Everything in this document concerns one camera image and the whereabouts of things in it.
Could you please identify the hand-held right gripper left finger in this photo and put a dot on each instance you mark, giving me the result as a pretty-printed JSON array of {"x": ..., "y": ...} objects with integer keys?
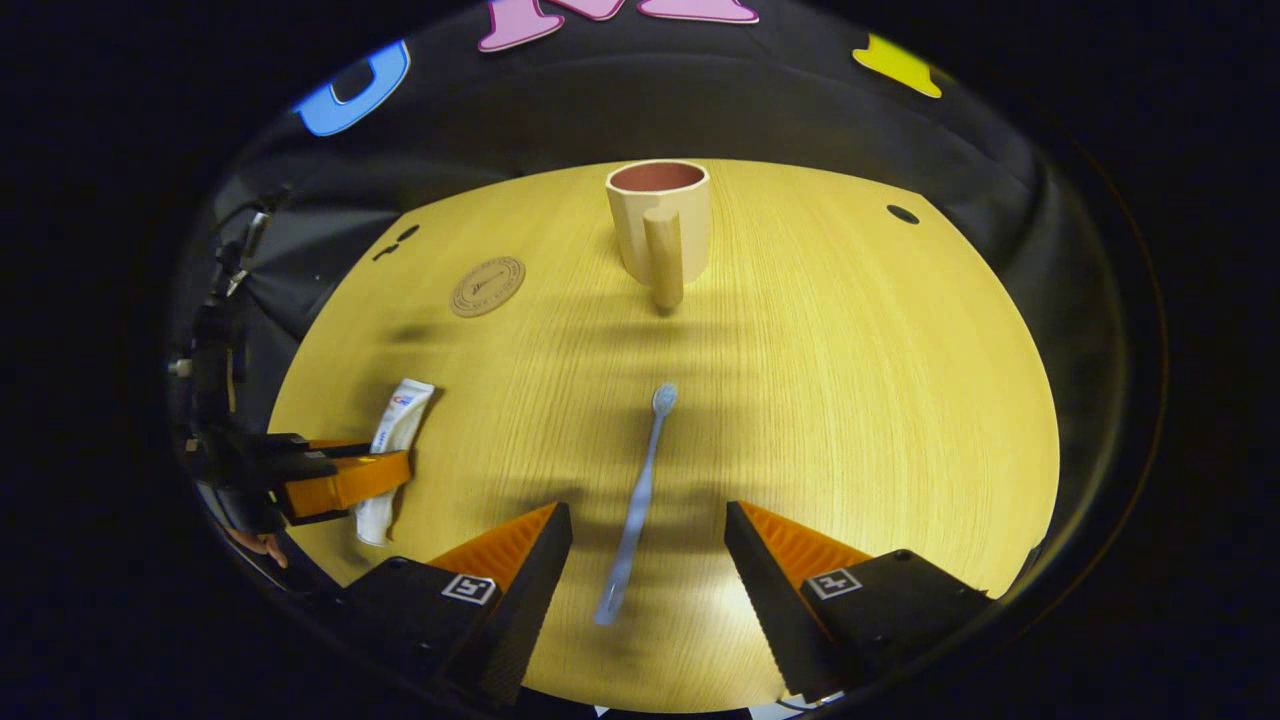
[{"x": 525, "y": 610}]

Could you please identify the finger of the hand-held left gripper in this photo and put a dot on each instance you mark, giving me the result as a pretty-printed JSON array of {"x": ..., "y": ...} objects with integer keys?
[
  {"x": 340, "y": 485},
  {"x": 300, "y": 446}
]

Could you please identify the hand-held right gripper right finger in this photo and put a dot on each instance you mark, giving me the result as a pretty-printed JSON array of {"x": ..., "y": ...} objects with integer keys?
[{"x": 775, "y": 610}]

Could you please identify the white toothpaste tube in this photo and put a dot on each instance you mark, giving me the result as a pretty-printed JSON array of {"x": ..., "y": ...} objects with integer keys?
[{"x": 400, "y": 420}]

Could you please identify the light blue toothbrush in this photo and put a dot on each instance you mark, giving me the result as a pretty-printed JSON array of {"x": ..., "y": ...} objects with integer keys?
[{"x": 640, "y": 495}]

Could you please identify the round brown coaster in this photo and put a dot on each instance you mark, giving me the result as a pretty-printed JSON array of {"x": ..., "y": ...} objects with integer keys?
[{"x": 487, "y": 287}]

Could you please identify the beige cup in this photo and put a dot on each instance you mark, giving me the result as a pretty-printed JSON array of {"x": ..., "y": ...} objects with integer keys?
[{"x": 690, "y": 230}]

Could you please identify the wooden desktop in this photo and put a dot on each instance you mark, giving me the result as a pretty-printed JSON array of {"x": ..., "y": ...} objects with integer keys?
[{"x": 850, "y": 400}]

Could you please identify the black backdrop cloth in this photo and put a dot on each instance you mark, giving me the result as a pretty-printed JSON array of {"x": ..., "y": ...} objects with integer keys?
[{"x": 800, "y": 110}]

